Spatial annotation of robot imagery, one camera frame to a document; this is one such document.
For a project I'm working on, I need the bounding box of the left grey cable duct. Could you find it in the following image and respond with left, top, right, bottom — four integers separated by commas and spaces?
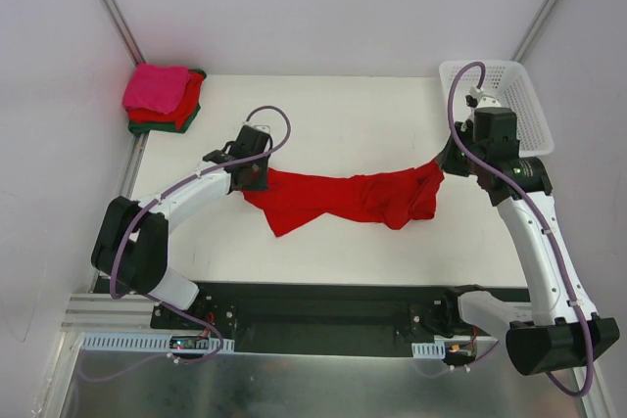
81, 333, 235, 354

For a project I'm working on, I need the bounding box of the grey cable duct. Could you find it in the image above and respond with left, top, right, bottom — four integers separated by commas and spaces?
411, 341, 447, 360
81, 333, 235, 354

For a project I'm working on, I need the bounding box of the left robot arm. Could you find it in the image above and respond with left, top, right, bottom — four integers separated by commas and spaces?
91, 124, 272, 329

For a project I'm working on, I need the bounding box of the folded pink t shirt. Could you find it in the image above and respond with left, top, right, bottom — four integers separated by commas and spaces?
122, 64, 190, 115

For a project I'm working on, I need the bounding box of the folded red t shirt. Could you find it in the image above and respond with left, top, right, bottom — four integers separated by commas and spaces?
127, 70, 207, 131

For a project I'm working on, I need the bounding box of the right grey cable duct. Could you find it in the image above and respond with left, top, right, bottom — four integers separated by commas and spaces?
411, 341, 447, 360

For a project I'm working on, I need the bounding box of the red t shirt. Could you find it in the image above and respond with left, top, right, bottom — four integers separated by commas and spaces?
127, 70, 207, 131
243, 162, 445, 237

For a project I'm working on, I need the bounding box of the white plastic basket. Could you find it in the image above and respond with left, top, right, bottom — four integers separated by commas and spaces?
439, 60, 555, 157

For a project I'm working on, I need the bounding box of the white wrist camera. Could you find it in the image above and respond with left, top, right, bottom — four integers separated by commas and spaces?
465, 86, 502, 110
246, 123, 270, 134

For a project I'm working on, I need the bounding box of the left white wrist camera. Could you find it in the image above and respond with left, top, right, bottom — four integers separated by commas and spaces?
246, 123, 270, 134

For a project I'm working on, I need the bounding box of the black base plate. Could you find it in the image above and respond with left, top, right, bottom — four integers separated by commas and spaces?
149, 280, 498, 355

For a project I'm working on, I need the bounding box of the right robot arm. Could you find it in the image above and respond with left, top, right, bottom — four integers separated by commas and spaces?
436, 107, 620, 376

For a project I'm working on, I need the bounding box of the folded green t shirt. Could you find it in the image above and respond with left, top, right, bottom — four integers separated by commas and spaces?
127, 66, 208, 135

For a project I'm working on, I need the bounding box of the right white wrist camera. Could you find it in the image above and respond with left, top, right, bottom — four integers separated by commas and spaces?
465, 86, 502, 110

